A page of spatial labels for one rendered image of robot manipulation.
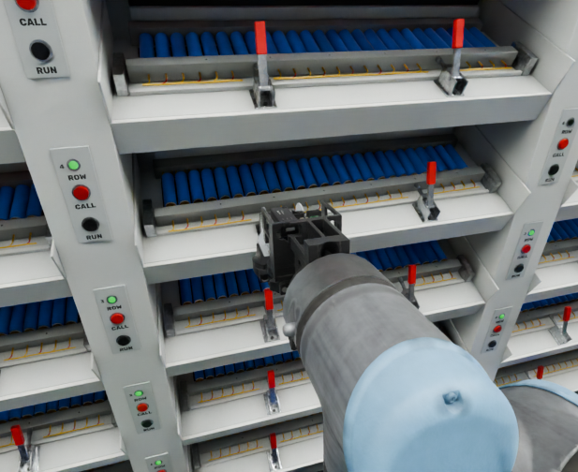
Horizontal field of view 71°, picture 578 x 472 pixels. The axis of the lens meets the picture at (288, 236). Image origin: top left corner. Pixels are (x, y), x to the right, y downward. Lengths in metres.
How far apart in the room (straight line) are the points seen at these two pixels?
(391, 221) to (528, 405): 0.36
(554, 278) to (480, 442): 0.79
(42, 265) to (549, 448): 0.58
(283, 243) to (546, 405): 0.26
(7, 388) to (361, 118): 0.65
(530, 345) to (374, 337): 0.90
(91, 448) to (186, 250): 0.44
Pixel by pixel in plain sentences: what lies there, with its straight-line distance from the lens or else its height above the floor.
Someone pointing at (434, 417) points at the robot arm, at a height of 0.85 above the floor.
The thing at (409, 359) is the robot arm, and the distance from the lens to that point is 0.23.
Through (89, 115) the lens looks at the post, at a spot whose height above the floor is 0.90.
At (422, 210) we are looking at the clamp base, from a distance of 0.69.
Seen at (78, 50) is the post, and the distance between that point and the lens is 0.50.
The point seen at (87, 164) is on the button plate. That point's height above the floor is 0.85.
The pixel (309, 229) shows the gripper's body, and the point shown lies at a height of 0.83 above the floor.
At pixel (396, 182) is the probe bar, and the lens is 0.70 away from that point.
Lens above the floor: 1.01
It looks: 30 degrees down
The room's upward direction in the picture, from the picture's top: straight up
